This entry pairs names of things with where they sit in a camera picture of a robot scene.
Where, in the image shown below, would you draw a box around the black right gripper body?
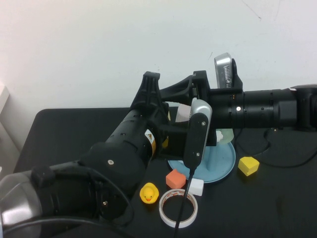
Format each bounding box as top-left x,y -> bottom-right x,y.
192,70 -> 232,147

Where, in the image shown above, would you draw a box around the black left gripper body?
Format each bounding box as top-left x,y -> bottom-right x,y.
152,109 -> 190,160

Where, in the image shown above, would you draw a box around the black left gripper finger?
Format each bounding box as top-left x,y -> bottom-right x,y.
131,71 -> 170,118

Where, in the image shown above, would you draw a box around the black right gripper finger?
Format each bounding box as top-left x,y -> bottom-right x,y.
159,75 -> 197,105

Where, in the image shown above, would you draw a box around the green plastic cup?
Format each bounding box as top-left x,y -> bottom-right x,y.
217,128 -> 235,145

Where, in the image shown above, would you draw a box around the blue cup stand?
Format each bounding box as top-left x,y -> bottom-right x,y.
167,128 -> 236,184

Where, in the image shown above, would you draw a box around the orange foam cube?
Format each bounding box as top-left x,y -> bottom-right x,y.
165,169 -> 186,189

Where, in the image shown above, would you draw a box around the white foam cube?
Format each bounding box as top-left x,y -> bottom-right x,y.
188,178 -> 205,197

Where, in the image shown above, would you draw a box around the yellow rubber duck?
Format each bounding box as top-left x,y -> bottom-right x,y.
139,182 -> 159,205

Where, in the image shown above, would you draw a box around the yellow foam cube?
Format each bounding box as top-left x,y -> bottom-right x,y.
238,156 -> 260,177

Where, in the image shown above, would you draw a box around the white tape roll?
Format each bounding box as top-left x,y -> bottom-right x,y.
158,188 -> 198,229

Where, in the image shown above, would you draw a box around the white side cabinet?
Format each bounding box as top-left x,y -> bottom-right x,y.
0,84 -> 21,159

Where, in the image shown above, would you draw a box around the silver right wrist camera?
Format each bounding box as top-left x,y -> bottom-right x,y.
213,52 -> 236,89

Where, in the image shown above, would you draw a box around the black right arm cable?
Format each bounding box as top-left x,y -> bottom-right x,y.
234,128 -> 317,168

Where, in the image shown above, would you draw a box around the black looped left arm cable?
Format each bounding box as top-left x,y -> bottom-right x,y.
85,167 -> 136,228

